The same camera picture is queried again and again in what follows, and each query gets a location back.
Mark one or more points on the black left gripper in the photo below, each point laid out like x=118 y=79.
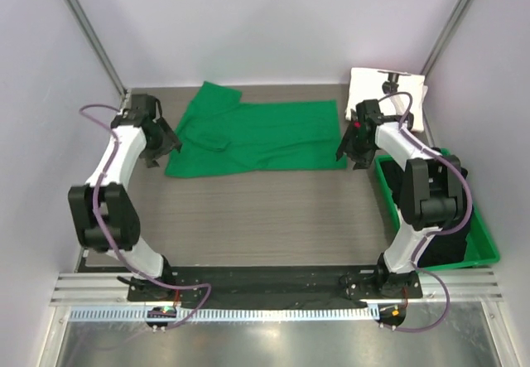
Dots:
x=175 y=141

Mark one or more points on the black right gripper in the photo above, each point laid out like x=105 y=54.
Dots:
x=363 y=160

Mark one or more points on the green t shirt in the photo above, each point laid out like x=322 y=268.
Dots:
x=221 y=135

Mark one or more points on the green plastic bin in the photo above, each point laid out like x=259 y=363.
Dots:
x=481 y=248

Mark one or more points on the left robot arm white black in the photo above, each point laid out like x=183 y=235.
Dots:
x=104 y=217

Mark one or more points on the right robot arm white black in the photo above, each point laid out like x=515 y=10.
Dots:
x=434 y=198

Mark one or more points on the folded white printed t shirt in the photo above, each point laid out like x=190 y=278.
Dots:
x=367 y=83

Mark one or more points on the black t shirt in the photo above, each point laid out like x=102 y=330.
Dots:
x=441 y=250

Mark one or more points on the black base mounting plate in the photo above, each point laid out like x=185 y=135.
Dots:
x=187 y=294

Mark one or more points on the white slotted cable duct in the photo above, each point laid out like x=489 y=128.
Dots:
x=223 y=314

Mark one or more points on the aluminium frame rail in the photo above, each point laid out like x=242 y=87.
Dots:
x=463 y=285

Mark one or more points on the left aluminium corner post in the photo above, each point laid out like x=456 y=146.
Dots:
x=95 y=43

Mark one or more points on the aluminium corner post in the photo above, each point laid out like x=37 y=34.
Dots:
x=95 y=43
x=446 y=34

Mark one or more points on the right aluminium corner post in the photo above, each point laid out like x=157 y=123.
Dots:
x=446 y=34

